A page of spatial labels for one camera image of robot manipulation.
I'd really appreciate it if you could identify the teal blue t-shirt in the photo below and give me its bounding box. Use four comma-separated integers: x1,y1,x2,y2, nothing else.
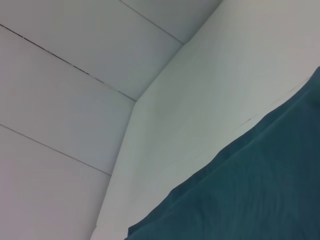
127,65,320,240

